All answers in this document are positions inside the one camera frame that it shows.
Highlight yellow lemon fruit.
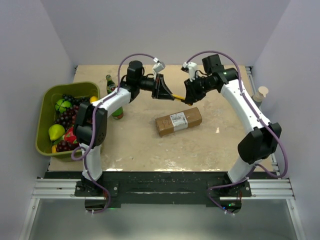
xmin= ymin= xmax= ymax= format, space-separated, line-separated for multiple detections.
xmin=89 ymin=96 xmax=98 ymax=103

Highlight red dragon fruit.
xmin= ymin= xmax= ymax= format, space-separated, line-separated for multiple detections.
xmin=62 ymin=126 xmax=78 ymax=145

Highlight lower dark red grapes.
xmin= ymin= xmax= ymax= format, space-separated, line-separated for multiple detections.
xmin=55 ymin=140 xmax=78 ymax=153

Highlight olive green plastic bin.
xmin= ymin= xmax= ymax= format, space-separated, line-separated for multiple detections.
xmin=35 ymin=81 xmax=100 ymax=159

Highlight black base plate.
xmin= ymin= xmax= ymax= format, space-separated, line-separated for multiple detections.
xmin=44 ymin=170 xmax=252 ymax=211

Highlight dark black grape bunch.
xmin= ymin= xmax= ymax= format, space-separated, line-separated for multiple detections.
xmin=62 ymin=94 xmax=90 ymax=106

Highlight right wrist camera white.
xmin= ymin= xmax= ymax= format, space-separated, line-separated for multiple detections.
xmin=181 ymin=62 xmax=198 ymax=82

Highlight green glass bottle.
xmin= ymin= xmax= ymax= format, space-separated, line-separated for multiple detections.
xmin=105 ymin=74 xmax=117 ymax=94
xmin=111 ymin=107 xmax=124 ymax=120

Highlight brown cardboard express box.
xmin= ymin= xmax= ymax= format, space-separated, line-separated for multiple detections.
xmin=155 ymin=107 xmax=203 ymax=137

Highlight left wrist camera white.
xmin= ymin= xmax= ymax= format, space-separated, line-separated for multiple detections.
xmin=152 ymin=57 xmax=166 ymax=76

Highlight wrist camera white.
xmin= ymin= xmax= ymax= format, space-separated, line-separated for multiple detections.
xmin=181 ymin=62 xmax=198 ymax=82
xmin=152 ymin=57 xmax=166 ymax=76

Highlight red purple grape bunch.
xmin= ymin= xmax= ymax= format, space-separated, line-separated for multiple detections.
xmin=54 ymin=105 xmax=79 ymax=131

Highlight yellow utility knife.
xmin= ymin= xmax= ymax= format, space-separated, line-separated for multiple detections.
xmin=172 ymin=94 xmax=185 ymax=102

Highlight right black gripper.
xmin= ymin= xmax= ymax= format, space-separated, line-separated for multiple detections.
xmin=183 ymin=74 xmax=215 ymax=103

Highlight beige cup bottle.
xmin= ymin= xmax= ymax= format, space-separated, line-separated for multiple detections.
xmin=252 ymin=86 xmax=269 ymax=108

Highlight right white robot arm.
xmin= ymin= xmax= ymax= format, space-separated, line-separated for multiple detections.
xmin=181 ymin=51 xmax=282 ymax=197

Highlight yellow green pear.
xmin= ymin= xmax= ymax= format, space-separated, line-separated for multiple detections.
xmin=48 ymin=124 xmax=65 ymax=141

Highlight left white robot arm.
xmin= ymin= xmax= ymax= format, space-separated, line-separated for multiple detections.
xmin=73 ymin=60 xmax=175 ymax=196

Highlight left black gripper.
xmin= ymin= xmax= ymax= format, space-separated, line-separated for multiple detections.
xmin=138 ymin=74 xmax=176 ymax=101

